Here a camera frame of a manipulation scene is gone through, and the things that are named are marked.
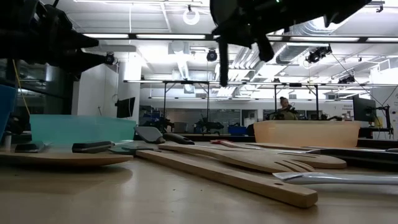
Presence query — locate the wooden slotted spatula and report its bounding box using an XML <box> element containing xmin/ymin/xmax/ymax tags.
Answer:
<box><xmin>192</xmin><ymin>144</ymin><xmax>348</xmax><ymax>170</ymax></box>

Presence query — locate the orange translucent plastic bin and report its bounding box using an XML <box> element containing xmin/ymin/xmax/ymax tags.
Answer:
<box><xmin>253</xmin><ymin>120</ymin><xmax>361</xmax><ymax>149</ymax></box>

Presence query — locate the person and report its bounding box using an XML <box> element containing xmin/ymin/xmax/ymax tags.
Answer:
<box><xmin>277</xmin><ymin>96</ymin><xmax>300</xmax><ymax>121</ymax></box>

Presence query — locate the yellow hanging cable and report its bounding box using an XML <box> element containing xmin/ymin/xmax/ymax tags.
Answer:
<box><xmin>11</xmin><ymin>58</ymin><xmax>31</xmax><ymax>116</ymax></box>

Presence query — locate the white bottle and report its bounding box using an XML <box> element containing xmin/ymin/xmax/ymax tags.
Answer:
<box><xmin>2</xmin><ymin>130</ymin><xmax>13</xmax><ymax>152</ymax></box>

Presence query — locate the black metal table frame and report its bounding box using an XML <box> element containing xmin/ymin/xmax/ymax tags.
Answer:
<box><xmin>133</xmin><ymin>133</ymin><xmax>398</xmax><ymax>149</ymax></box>

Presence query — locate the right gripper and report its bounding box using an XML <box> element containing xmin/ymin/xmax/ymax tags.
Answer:
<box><xmin>210</xmin><ymin>0</ymin><xmax>293</xmax><ymax>87</ymax></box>

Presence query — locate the wooden turner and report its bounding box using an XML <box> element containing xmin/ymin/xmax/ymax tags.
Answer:
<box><xmin>220</xmin><ymin>140</ymin><xmax>315</xmax><ymax>153</ymax></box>

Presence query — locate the wooden forked spatula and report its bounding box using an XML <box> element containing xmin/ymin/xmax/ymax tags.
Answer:
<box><xmin>157</xmin><ymin>142</ymin><xmax>317</xmax><ymax>174</ymax></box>

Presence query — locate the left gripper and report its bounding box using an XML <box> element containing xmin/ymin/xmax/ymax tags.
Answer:
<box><xmin>30</xmin><ymin>1</ymin><xmax>106</xmax><ymax>78</ymax></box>

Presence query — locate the grey spatula with wooden handle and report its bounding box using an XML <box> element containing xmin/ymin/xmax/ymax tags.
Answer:
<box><xmin>108</xmin><ymin>143</ymin><xmax>318</xmax><ymax>208</ymax></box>

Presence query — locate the black wall monitor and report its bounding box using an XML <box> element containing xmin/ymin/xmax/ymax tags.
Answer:
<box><xmin>115</xmin><ymin>96</ymin><xmax>136</xmax><ymax>119</ymax></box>

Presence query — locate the green translucent plastic bin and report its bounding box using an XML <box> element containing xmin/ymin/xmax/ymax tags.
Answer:
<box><xmin>30</xmin><ymin>114</ymin><xmax>137</xmax><ymax>146</ymax></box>

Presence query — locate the dark blue plastic bin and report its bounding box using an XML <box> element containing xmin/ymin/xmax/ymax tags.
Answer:
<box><xmin>0</xmin><ymin>83</ymin><xmax>18</xmax><ymax>142</ymax></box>

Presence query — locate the black turner with dark handle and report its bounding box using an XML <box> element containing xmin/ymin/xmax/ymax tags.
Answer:
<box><xmin>134</xmin><ymin>125</ymin><xmax>195</xmax><ymax>146</ymax></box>

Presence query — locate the white hanging ring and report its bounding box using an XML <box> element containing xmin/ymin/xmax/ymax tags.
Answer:
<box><xmin>182</xmin><ymin>6</ymin><xmax>201</xmax><ymax>26</ymax></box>

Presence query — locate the black desk monitor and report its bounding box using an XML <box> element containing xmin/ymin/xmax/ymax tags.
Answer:
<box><xmin>352</xmin><ymin>94</ymin><xmax>377</xmax><ymax>123</ymax></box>

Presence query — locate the wooden spoon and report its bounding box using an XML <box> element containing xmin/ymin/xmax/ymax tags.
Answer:
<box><xmin>0</xmin><ymin>150</ymin><xmax>134</xmax><ymax>168</ymax></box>

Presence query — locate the black ceiling camera cluster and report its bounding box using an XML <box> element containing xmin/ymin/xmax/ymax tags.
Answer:
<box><xmin>337</xmin><ymin>75</ymin><xmax>356</xmax><ymax>85</ymax></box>
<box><xmin>305</xmin><ymin>45</ymin><xmax>333</xmax><ymax>65</ymax></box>

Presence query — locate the overhead LED light bar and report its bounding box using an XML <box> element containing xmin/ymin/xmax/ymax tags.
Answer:
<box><xmin>81</xmin><ymin>32</ymin><xmax>398</xmax><ymax>44</ymax></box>

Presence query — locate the background blue bin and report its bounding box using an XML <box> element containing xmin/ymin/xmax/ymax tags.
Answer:
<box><xmin>227</xmin><ymin>124</ymin><xmax>248</xmax><ymax>136</ymax></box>

